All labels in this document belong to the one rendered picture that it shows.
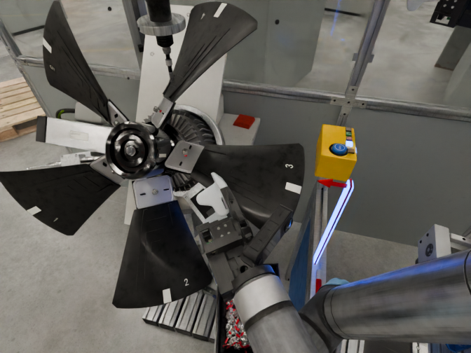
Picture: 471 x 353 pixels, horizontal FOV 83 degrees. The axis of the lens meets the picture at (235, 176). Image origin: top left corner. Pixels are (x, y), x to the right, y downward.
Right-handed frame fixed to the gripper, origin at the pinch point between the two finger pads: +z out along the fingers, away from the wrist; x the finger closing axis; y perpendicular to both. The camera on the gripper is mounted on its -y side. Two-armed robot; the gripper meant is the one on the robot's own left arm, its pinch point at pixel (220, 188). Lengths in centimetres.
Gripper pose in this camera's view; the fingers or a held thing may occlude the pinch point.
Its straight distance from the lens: 52.9
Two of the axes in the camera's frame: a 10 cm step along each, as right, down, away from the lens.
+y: -9.2, 3.5, -1.9
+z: -3.9, -6.7, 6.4
